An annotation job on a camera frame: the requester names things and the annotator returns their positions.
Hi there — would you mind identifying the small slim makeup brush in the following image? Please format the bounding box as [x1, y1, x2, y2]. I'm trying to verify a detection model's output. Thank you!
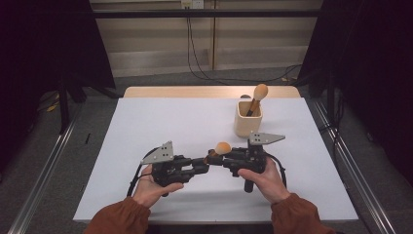
[203, 141, 232, 164]

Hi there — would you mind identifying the hand-held gripper cable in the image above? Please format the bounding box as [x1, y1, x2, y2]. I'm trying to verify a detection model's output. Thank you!
[264, 151, 288, 189]
[126, 146, 160, 198]

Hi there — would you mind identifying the beige square brush holder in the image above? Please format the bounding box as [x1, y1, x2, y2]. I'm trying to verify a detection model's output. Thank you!
[233, 99, 263, 139]

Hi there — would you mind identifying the black horizontal frame bar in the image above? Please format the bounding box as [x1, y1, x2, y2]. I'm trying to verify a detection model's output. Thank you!
[92, 9, 322, 20]

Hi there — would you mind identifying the white table mat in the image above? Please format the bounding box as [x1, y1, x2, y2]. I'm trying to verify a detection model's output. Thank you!
[72, 97, 359, 225]

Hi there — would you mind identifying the black curtain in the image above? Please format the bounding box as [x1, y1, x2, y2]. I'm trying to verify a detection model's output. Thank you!
[0, 0, 117, 175]
[296, 0, 413, 187]

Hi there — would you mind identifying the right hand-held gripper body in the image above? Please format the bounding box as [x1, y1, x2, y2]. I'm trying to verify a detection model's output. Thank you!
[227, 132, 286, 194]

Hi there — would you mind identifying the person's right hand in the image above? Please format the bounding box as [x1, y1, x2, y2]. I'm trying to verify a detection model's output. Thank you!
[237, 157, 292, 205]

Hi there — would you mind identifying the left hand-held gripper cable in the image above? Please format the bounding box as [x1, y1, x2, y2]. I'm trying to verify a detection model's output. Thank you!
[126, 146, 160, 198]

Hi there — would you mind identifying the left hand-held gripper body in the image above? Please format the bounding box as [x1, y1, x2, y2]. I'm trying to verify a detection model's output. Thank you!
[140, 140, 196, 198]

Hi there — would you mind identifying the black metal stand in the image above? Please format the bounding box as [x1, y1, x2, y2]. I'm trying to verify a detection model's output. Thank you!
[56, 75, 88, 135]
[325, 69, 337, 126]

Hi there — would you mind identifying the right hand-held gripper cable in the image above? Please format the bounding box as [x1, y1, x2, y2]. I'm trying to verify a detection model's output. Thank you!
[264, 151, 288, 189]

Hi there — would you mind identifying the large fluffy makeup brush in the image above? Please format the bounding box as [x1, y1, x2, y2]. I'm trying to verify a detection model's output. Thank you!
[245, 83, 269, 118]

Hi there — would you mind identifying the yellow floor tape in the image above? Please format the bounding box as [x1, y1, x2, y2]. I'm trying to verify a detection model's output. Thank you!
[45, 93, 61, 113]

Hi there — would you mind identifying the aluminium floor rail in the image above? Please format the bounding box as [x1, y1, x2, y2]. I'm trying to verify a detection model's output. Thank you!
[7, 103, 86, 234]
[312, 98, 397, 234]

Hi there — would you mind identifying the person's left hand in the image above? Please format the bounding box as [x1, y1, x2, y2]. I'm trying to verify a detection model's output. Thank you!
[131, 164, 185, 209]

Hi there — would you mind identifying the black wall cable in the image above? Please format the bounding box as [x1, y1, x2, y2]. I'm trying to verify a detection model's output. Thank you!
[186, 8, 304, 84]

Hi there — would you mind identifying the white wall socket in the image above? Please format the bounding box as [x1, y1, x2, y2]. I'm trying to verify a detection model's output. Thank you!
[180, 0, 205, 10]

